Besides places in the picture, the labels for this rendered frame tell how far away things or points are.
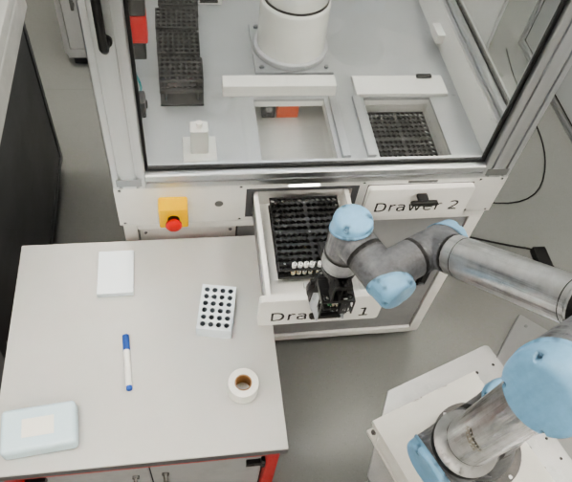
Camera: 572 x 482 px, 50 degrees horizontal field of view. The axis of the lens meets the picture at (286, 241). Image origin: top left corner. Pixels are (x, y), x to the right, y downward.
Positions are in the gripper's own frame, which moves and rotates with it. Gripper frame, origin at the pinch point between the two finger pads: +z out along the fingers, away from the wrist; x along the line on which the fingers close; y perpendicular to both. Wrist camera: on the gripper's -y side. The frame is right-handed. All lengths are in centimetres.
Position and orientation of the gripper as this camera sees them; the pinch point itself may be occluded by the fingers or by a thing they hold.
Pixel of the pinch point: (323, 305)
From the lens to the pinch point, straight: 140.7
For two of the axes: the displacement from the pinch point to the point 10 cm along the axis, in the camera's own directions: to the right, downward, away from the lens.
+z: -1.0, 5.9, 8.0
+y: 1.3, 8.1, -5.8
